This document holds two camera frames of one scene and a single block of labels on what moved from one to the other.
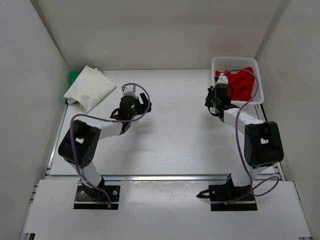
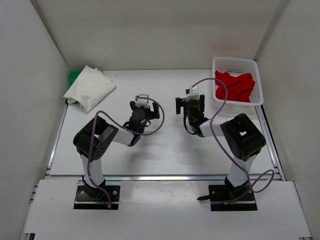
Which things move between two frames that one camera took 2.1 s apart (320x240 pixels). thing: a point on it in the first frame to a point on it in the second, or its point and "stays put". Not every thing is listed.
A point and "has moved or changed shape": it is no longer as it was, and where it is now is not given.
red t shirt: [241, 83] has moved or changed shape
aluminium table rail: [209, 177] stays put
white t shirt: [91, 87] stays put
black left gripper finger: [146, 106] to [155, 114]
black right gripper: [213, 92] to [182, 102]
